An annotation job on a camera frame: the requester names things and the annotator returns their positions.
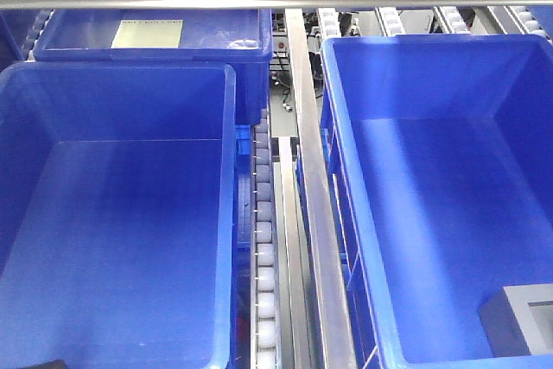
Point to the gray square foam base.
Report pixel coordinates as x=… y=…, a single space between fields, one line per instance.
x=518 y=320

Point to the blue bin with label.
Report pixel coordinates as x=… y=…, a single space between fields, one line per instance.
x=239 y=38

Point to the empty blue bin left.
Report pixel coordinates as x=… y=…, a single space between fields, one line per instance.
x=117 y=193

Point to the blue bin right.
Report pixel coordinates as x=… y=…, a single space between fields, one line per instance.
x=440 y=161

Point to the white roller track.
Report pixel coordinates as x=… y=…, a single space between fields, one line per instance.
x=263 y=252

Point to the yellow paper label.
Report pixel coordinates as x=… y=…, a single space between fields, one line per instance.
x=148 y=34

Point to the steel divider rail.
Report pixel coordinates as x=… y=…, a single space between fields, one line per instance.
x=333 y=334

